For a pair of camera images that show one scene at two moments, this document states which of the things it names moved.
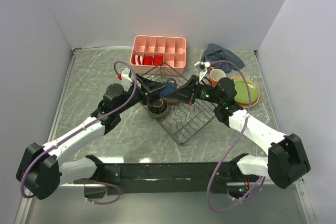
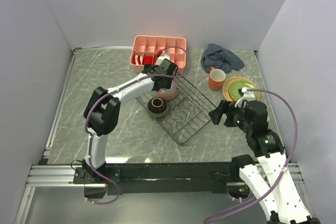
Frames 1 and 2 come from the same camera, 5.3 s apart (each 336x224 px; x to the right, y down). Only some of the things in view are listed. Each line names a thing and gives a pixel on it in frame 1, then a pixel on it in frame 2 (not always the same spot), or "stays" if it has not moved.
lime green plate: (242, 92) stays
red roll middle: (147, 60) stays
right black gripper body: (204, 92) -> (235, 117)
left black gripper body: (139, 95) -> (167, 85)
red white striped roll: (137, 60) stays
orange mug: (216, 74) stays
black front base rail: (162, 178) stays
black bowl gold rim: (158, 108) stays
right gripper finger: (185, 92) -> (216, 114)
